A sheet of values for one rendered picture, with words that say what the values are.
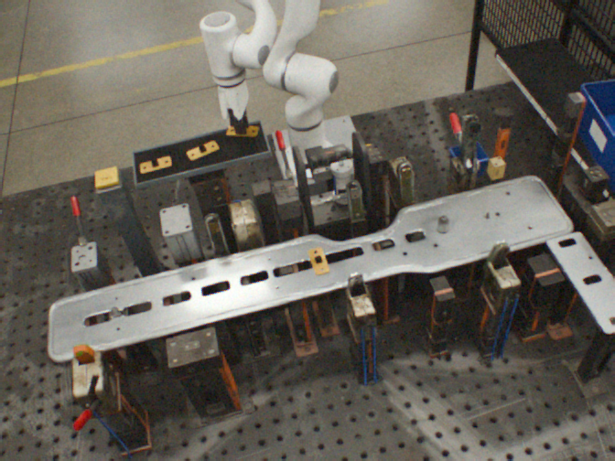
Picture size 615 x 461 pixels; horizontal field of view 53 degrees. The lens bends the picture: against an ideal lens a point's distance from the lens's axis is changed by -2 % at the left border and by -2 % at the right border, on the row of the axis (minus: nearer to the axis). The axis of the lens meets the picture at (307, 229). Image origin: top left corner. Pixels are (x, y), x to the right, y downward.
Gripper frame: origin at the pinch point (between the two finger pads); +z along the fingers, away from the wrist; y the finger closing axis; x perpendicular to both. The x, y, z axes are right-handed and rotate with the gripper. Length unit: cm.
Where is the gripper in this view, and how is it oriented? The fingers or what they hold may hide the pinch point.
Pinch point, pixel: (241, 124)
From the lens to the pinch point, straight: 168.5
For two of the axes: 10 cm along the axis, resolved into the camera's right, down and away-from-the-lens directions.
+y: -1.8, 7.7, -6.2
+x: 9.8, 0.8, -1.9
